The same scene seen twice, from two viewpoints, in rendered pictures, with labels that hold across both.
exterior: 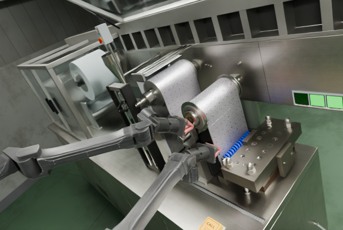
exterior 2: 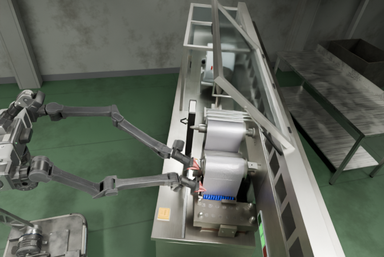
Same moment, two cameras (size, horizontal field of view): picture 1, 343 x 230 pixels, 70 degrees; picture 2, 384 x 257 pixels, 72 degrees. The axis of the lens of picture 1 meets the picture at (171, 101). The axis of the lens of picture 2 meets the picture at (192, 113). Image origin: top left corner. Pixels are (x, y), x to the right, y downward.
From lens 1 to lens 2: 0.96 m
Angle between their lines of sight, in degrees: 32
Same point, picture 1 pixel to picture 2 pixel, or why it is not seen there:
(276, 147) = (227, 221)
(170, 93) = (213, 138)
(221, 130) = (213, 184)
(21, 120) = (179, 28)
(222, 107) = (222, 176)
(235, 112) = (231, 183)
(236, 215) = (179, 221)
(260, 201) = (194, 229)
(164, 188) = (148, 183)
